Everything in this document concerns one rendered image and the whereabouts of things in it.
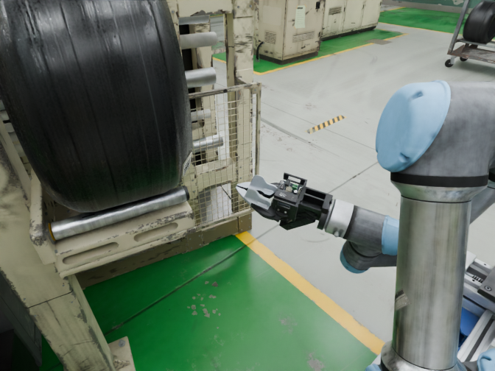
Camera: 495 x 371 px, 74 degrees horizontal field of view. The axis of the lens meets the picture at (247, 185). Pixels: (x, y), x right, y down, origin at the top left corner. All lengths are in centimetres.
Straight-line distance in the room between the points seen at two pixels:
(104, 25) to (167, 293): 145
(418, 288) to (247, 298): 133
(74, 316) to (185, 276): 79
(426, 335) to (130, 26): 65
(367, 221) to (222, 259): 135
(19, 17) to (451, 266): 70
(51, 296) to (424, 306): 97
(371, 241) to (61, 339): 102
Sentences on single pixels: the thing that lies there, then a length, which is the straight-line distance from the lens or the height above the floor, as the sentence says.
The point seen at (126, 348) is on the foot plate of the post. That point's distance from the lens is 171.
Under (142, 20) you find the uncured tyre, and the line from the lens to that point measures 64.
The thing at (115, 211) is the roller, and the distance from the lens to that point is 89.
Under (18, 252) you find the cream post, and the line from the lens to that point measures 104.
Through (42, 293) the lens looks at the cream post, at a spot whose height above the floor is 66.
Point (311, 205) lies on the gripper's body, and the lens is 69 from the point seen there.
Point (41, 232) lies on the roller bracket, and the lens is 86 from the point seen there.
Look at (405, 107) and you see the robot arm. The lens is 47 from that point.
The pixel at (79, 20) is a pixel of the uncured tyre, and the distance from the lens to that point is 63.
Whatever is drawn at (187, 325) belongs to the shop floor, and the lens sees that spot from 172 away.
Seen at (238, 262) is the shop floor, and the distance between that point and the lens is 193.
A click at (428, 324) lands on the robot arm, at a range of 54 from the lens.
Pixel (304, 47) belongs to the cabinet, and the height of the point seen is 19.
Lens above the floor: 145
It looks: 36 degrees down
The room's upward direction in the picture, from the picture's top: straight up
